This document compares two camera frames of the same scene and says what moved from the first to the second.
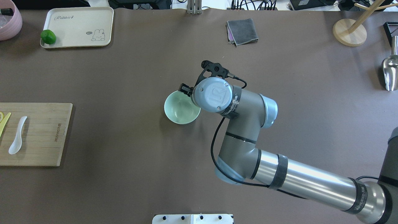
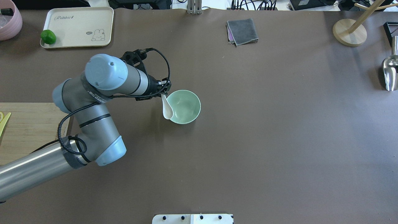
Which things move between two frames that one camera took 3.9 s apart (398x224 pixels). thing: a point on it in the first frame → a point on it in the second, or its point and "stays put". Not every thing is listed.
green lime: x=48 y=37 stays put
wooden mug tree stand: x=349 y=33 stays put
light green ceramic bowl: x=180 y=108 stays put
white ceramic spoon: x=18 y=143 → x=167 y=109
